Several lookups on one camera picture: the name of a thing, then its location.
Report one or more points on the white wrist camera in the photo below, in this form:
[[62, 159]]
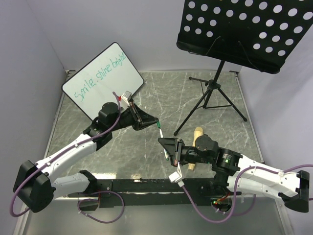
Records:
[[177, 176], [126, 100]]

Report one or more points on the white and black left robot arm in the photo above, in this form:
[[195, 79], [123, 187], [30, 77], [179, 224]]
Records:
[[37, 184]]

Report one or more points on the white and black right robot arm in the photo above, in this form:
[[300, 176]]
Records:
[[236, 172]]

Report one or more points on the black perforated music stand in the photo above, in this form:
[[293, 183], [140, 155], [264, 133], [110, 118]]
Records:
[[258, 34]]

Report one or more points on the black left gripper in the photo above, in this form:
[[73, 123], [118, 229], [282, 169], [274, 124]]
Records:
[[141, 119]]

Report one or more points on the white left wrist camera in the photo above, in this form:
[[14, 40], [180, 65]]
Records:
[[126, 100]]

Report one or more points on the white whiteboard with black frame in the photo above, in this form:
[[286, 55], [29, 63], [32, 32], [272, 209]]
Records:
[[109, 72]]

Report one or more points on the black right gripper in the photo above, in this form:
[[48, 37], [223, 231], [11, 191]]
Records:
[[170, 144]]

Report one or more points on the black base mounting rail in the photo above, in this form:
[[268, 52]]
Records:
[[149, 192]]

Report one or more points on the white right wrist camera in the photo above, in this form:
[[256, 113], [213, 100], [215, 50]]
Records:
[[177, 176]]

